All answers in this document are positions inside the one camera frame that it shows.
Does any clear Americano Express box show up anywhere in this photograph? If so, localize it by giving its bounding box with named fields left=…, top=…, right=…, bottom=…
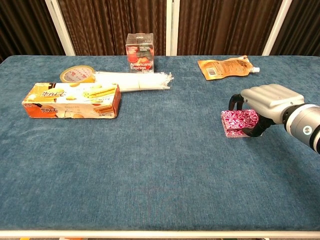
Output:
left=125, top=32, right=156, bottom=74

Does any clear packing tape roll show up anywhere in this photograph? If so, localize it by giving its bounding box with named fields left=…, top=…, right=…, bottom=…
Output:
left=59, top=65, right=96, bottom=84

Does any orange spout pouch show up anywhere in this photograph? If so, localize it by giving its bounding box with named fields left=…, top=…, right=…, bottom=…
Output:
left=197, top=54, right=261, bottom=81

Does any white straw bundle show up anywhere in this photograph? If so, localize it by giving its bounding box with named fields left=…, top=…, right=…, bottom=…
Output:
left=93, top=71, right=175, bottom=93

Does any brown pleated screen panel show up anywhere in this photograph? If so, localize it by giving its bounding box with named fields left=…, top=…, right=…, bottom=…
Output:
left=57, top=0, right=173, bottom=56
left=172, top=0, right=283, bottom=56
left=0, top=0, right=76, bottom=63
left=262, top=0, right=320, bottom=56

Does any orange biscuit carton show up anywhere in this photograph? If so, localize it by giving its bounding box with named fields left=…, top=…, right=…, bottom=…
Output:
left=21, top=82, right=122, bottom=120

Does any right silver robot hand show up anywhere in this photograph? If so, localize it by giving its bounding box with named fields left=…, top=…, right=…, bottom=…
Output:
left=229, top=83, right=305, bottom=138

